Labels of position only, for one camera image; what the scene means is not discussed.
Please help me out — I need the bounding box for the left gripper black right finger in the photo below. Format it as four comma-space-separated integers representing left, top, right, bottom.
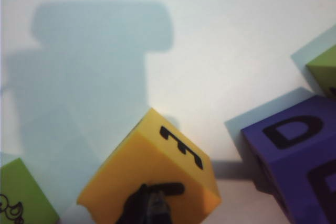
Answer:
149, 189, 174, 224

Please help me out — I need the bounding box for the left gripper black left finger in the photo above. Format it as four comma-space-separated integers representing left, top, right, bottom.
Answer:
115, 184, 150, 224

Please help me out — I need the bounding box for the yellow block with 7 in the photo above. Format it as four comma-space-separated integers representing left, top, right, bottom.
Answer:
77, 107, 223, 224

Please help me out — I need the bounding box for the green block with 7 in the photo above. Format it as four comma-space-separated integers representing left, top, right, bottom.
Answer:
0, 157, 60, 224

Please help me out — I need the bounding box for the purple block with 5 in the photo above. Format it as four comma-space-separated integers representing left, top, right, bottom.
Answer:
240, 94, 336, 224

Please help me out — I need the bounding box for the green foam letter block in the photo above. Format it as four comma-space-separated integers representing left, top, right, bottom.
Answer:
306, 45, 336, 100

